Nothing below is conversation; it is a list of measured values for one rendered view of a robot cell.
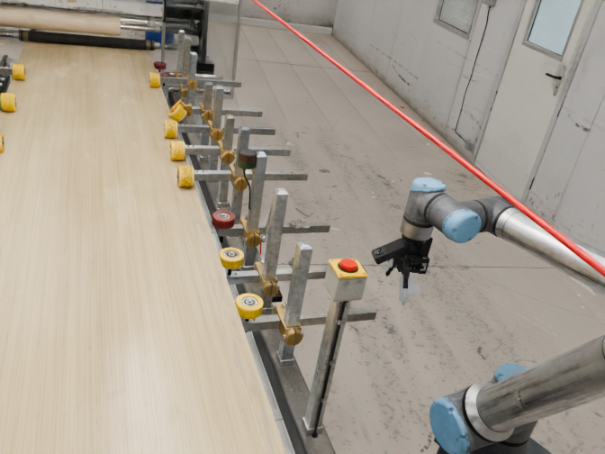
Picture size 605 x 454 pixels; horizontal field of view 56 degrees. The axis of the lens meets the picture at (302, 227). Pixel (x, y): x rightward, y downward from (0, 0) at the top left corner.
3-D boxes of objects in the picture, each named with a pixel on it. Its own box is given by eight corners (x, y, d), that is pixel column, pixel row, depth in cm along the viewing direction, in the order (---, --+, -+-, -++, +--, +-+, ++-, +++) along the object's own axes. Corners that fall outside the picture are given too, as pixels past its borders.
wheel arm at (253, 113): (260, 114, 298) (261, 109, 296) (262, 117, 295) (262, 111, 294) (190, 112, 285) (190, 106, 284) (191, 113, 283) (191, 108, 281)
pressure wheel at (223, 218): (230, 235, 213) (232, 208, 208) (234, 247, 207) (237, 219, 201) (208, 236, 211) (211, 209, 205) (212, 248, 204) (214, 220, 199)
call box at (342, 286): (349, 285, 135) (356, 257, 131) (361, 303, 129) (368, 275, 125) (322, 286, 132) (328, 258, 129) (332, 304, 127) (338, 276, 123)
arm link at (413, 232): (410, 227, 156) (398, 211, 164) (405, 242, 158) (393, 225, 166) (439, 228, 158) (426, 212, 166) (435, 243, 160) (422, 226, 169)
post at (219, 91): (214, 181, 277) (222, 85, 254) (216, 185, 274) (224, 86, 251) (207, 181, 276) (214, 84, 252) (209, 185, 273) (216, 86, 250)
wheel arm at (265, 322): (370, 315, 183) (373, 304, 181) (374, 322, 180) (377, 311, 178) (238, 327, 168) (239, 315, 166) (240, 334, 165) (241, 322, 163)
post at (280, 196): (266, 311, 196) (285, 186, 173) (269, 317, 194) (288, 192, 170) (257, 312, 195) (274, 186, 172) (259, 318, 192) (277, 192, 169)
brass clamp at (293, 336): (290, 315, 177) (292, 303, 174) (302, 345, 166) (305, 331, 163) (270, 317, 175) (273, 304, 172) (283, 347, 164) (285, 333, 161)
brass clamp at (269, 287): (268, 273, 198) (270, 260, 195) (279, 296, 187) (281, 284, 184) (251, 274, 195) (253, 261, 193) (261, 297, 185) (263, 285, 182)
